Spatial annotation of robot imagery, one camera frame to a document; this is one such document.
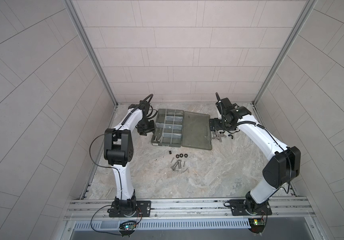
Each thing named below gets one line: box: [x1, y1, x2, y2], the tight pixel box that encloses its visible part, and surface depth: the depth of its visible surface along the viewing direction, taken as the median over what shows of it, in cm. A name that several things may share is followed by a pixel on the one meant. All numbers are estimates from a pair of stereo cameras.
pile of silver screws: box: [170, 157, 189, 174], surface depth 86 cm
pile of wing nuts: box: [212, 131, 234, 143], surface depth 99 cm
